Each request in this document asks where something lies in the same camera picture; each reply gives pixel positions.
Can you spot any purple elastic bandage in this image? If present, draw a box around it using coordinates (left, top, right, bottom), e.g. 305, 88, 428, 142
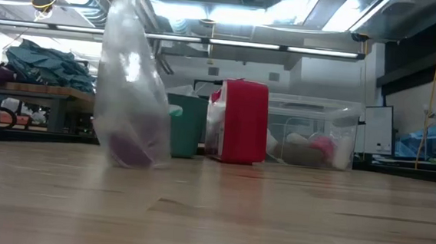
106, 130, 157, 170

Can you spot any clear plastic zip bag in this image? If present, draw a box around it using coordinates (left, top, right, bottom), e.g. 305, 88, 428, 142
89, 0, 184, 173

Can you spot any white bandage roll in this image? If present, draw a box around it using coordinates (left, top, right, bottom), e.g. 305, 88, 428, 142
332, 134, 355, 170
285, 132, 310, 147

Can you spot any red bandage roll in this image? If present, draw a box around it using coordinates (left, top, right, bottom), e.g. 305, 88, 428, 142
309, 135, 337, 164

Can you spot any red first aid kit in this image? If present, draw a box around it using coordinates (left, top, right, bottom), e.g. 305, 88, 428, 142
203, 76, 272, 167

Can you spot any teal plastic bin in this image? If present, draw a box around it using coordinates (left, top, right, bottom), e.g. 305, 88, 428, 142
161, 91, 210, 160

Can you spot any empty clear zip bag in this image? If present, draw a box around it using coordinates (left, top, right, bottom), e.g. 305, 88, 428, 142
167, 82, 201, 98

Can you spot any LED light bar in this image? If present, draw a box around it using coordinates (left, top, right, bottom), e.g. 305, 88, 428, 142
0, 18, 367, 61

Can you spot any clear plastic storage container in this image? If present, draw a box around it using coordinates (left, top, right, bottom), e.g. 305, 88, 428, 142
263, 93, 363, 173

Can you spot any white board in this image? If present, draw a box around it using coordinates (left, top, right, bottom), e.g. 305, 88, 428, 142
362, 104, 397, 157

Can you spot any teal cloth pile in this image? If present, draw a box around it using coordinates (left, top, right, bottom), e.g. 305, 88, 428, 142
2, 38, 101, 95

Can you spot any wooden workbench with grey legs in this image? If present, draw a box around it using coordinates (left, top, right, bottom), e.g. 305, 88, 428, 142
0, 81, 98, 137

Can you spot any blue tarp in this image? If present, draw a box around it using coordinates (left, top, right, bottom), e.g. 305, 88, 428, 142
394, 117, 436, 160

